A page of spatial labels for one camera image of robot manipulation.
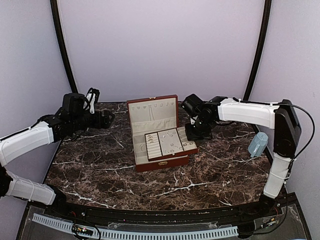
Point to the black frame post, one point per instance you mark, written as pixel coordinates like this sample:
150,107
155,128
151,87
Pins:
62,45
259,49

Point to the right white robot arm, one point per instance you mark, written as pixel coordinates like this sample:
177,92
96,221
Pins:
277,117

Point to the light blue plastic cup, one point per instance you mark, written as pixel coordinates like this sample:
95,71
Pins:
258,144

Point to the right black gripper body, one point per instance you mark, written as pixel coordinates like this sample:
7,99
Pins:
199,131

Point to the beige jewelry tray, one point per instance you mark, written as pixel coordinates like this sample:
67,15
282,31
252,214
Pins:
168,143

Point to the wooden jewelry box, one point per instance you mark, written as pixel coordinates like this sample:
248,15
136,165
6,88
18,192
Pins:
151,115

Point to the black front rail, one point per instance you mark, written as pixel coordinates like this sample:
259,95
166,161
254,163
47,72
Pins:
103,216

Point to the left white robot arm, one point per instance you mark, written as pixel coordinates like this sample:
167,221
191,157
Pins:
77,113

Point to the left black frame post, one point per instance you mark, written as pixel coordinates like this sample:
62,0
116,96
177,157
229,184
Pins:
62,45

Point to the right black frame post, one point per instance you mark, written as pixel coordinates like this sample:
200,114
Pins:
259,49

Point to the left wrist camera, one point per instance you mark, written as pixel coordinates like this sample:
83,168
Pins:
91,98

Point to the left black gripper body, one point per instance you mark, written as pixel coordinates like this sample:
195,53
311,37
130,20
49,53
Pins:
97,123

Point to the white slotted cable duct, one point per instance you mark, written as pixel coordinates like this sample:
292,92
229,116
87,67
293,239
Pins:
121,231

